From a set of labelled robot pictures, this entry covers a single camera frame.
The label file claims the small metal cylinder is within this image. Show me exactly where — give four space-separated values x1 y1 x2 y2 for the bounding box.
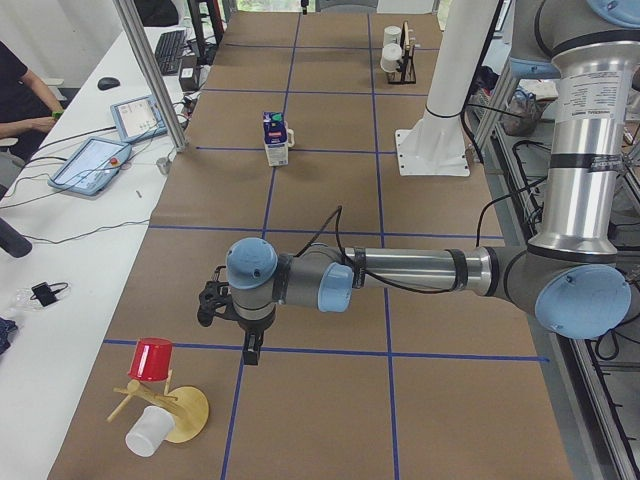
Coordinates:
156 157 171 175

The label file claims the white mug on rack rear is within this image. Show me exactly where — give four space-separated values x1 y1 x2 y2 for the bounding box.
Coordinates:
383 25 402 46

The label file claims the teach pendant far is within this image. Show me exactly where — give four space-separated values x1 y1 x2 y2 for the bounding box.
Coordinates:
110 95 167 144

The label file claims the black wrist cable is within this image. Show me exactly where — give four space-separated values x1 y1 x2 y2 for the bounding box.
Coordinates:
294 204 551 294

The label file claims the seated person dark shirt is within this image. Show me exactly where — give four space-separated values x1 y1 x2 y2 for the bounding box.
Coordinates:
0 39 65 176

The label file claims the black computer mouse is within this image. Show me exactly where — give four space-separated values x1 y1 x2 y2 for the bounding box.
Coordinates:
97 77 121 91

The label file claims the blue white milk carton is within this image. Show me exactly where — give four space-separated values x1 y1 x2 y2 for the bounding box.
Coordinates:
262 111 290 167

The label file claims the small black adapter device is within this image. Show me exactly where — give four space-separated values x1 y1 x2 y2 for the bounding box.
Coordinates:
31 282 69 307

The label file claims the white plastic cup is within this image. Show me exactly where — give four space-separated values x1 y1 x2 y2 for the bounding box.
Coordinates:
125 405 175 457

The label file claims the white mug on rack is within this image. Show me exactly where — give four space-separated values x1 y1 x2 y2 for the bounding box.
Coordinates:
380 43 403 73
383 25 402 46

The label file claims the wooden cup tree stand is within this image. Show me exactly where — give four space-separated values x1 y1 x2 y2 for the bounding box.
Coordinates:
106 370 210 444

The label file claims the teach pendant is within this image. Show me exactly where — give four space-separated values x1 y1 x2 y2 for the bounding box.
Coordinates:
110 95 167 144
48 137 132 197

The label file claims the white mug on rack front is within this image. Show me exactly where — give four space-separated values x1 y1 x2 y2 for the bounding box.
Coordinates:
380 43 403 73

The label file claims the teach pendant near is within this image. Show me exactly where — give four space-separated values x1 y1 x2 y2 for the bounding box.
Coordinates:
48 137 132 197

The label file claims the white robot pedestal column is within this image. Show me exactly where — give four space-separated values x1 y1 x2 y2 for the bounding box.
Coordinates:
395 0 501 177

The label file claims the white mug dark inside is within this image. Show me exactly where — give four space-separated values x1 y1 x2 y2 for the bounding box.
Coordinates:
286 128 295 148

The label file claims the red plastic cup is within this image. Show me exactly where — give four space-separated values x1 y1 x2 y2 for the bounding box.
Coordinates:
128 337 173 382

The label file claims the black keyboard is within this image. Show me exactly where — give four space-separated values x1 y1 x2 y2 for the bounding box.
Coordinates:
154 30 186 76

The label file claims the black wire mug rack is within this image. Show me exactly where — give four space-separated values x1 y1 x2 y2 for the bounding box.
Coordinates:
384 21 416 84

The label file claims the aluminium frame post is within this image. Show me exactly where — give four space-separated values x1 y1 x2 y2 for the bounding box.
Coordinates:
113 0 187 153

